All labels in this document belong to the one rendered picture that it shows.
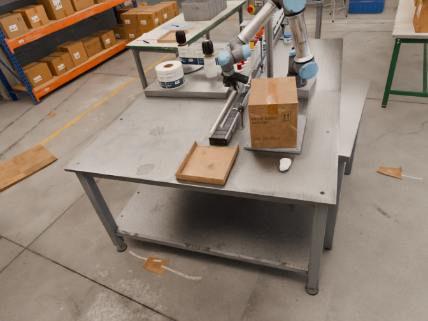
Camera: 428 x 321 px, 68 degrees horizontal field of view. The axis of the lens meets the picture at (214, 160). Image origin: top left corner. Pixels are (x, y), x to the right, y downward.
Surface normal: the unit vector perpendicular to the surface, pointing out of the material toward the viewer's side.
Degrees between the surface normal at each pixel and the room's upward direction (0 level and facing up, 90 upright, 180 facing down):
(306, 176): 0
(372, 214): 0
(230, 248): 0
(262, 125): 90
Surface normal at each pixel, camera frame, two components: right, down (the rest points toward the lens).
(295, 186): -0.14, -0.78
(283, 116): -0.14, 0.63
